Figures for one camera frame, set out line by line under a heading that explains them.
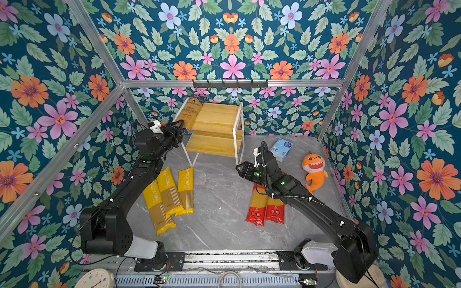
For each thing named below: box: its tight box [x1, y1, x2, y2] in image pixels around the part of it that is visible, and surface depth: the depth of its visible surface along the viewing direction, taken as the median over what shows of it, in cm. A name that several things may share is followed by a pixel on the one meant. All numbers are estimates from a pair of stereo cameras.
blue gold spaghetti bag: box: [175, 95, 206, 131], surface depth 84 cm
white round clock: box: [74, 268, 115, 288], surface depth 69 cm
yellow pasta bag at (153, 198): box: [142, 180, 177, 237], surface depth 86 cm
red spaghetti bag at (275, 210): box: [265, 195, 286, 225], surface depth 87 cm
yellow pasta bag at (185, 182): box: [175, 167, 195, 217], surface depth 95 cm
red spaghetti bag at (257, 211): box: [245, 183, 268, 227], surface depth 88 cm
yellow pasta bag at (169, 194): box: [156, 166, 185, 218], surface depth 90 cm
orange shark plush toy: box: [301, 150, 328, 194], surface depth 98 cm
